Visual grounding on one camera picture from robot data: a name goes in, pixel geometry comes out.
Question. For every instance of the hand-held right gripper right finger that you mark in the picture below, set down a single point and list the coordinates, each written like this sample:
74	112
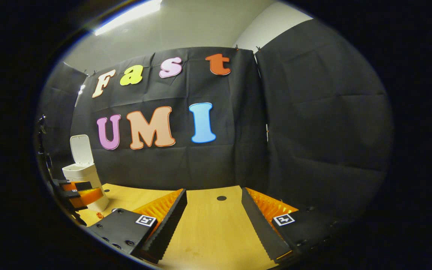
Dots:
261	228

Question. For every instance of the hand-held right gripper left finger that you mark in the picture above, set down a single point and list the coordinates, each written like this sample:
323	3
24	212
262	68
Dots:
169	228

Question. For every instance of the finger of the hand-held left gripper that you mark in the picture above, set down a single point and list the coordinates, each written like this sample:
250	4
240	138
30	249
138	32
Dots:
88	195
79	185

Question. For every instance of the white desktop garbage bin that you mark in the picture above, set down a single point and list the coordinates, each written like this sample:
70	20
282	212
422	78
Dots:
84	174

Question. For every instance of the wooden desktop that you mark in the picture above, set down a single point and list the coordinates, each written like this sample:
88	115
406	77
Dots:
212	232

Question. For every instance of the black backdrop cloth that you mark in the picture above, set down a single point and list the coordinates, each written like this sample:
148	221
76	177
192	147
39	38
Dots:
313	131

